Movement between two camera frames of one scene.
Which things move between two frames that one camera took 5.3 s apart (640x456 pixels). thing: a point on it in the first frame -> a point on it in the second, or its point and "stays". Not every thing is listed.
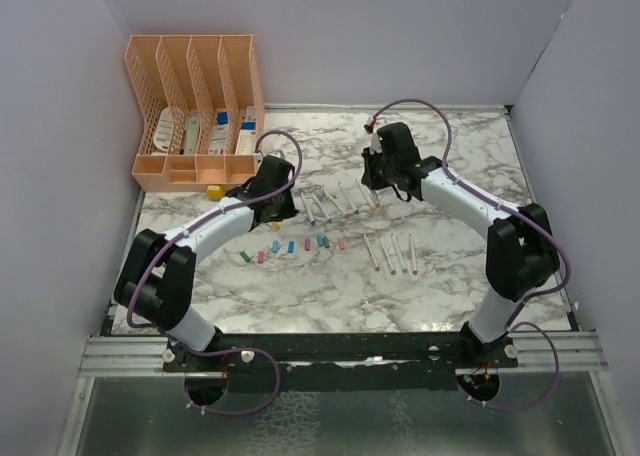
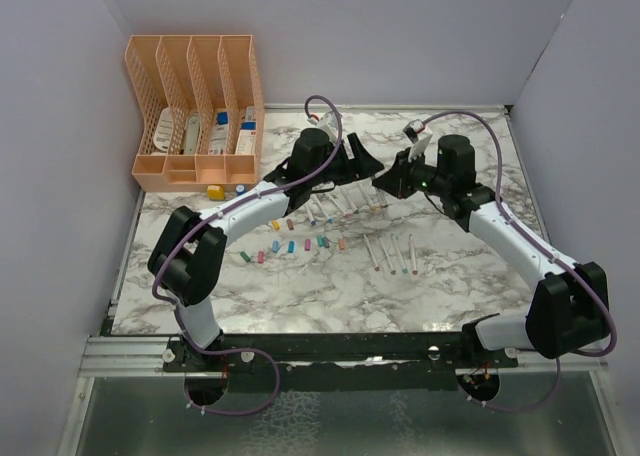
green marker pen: [356, 211] stays
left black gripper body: [285, 207] -> [342, 169]
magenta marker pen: [414, 264] stays
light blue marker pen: [329, 220] stays
